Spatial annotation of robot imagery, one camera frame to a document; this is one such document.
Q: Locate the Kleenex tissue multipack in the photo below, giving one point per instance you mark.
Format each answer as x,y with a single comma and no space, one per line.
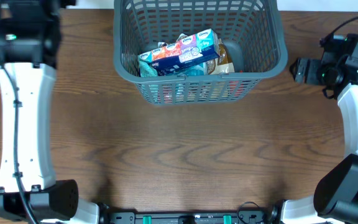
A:
187,51

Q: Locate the brown white grain bag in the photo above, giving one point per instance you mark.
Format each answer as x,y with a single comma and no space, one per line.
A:
224,61
211,65

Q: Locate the orange spaghetti packet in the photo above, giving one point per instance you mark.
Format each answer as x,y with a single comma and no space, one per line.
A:
196,92

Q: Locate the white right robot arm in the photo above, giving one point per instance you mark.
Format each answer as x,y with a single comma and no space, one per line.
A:
335,199

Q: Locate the teal white pouch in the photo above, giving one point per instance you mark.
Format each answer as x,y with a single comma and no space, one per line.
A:
197,70

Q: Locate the teal white packet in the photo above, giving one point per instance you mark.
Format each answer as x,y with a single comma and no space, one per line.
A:
146,70

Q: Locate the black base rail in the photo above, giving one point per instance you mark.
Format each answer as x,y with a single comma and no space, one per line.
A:
248,212

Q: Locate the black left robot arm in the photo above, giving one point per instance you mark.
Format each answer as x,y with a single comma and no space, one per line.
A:
29,190

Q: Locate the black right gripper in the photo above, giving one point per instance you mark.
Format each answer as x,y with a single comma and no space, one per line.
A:
311,76

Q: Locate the grey plastic mesh basket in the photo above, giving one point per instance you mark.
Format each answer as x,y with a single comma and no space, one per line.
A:
251,30

